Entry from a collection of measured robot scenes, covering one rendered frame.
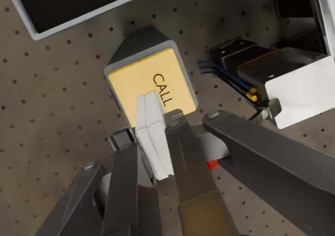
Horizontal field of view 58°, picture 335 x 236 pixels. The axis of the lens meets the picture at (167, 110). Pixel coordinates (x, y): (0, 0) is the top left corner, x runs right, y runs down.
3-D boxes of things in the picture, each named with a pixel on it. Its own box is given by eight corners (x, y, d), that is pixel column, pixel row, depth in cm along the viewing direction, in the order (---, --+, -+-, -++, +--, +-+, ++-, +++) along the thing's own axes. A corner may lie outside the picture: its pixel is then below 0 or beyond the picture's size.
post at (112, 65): (166, 54, 71) (204, 108, 29) (136, 67, 71) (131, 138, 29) (153, 23, 69) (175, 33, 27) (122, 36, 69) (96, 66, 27)
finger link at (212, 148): (170, 149, 13) (233, 123, 13) (161, 114, 18) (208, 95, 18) (182, 176, 14) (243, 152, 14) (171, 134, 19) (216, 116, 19)
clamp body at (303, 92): (248, 63, 74) (344, 105, 39) (203, 82, 74) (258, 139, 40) (239, 35, 72) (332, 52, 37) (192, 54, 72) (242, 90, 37)
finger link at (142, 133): (170, 177, 16) (157, 182, 16) (160, 128, 22) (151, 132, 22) (148, 127, 15) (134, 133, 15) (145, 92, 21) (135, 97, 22)
